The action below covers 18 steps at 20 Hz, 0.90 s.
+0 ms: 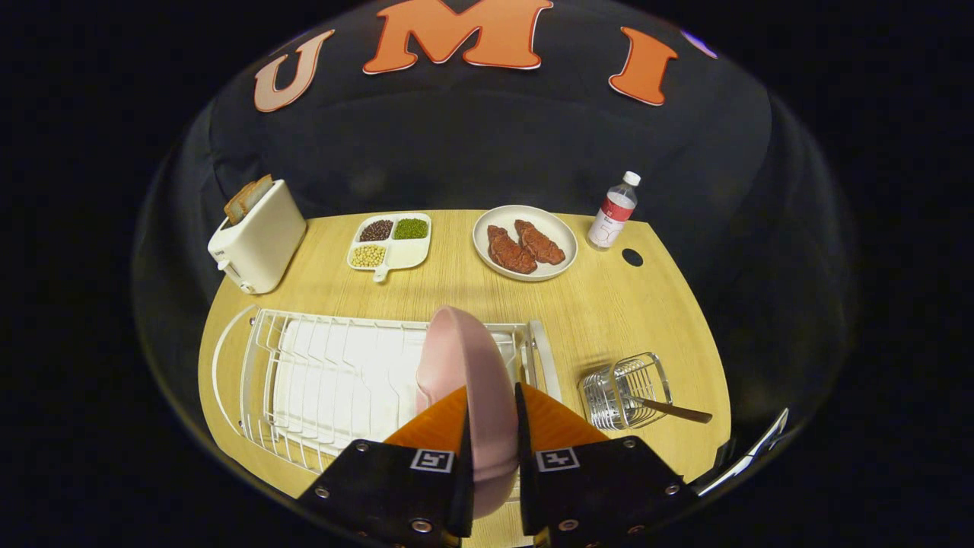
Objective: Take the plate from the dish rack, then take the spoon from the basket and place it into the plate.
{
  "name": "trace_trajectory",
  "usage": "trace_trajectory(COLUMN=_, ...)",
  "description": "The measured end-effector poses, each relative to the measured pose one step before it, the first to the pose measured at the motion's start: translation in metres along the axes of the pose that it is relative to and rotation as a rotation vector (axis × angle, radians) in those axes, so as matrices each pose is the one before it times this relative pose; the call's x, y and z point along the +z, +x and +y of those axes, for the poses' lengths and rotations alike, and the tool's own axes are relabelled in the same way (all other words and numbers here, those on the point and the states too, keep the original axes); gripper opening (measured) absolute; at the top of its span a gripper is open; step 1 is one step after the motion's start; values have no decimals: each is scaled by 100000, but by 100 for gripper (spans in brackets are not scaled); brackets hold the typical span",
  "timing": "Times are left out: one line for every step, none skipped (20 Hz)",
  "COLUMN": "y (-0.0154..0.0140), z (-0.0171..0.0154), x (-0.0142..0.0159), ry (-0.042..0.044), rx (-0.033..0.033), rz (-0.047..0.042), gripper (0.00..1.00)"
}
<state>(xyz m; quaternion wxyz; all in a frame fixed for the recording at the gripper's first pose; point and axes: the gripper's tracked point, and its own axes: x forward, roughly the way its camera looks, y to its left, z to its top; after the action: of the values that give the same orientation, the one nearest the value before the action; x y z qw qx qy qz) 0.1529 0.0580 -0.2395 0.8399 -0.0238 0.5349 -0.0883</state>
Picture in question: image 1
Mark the brown meat piece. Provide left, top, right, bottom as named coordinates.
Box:
left=514, top=219, right=567, bottom=266
left=487, top=225, right=538, bottom=275

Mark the brown toast slice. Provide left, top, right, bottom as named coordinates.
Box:
left=242, top=174, right=275, bottom=210
left=224, top=183, right=259, bottom=226

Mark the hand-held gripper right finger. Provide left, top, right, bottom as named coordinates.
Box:
left=515, top=382, right=697, bottom=548

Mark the metal wire basket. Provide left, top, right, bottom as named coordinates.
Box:
left=578, top=352, right=674, bottom=431

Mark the white wire dish rack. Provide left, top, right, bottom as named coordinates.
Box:
left=211, top=304, right=564, bottom=476

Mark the cream round plate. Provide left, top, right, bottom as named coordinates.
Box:
left=472, top=205, right=579, bottom=282

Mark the pink plate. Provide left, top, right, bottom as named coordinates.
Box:
left=415, top=306, right=522, bottom=520

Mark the clear bottle with red label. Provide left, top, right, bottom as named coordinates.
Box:
left=586, top=171, right=641, bottom=250

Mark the metal spoon with dark handle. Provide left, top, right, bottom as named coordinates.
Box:
left=625, top=394, right=714, bottom=425

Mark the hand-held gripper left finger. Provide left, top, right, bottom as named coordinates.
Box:
left=295, top=386, right=474, bottom=548

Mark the white divided dish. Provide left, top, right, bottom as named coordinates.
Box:
left=347, top=212, right=432, bottom=283

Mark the white toaster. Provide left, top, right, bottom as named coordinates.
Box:
left=207, top=180, right=308, bottom=295

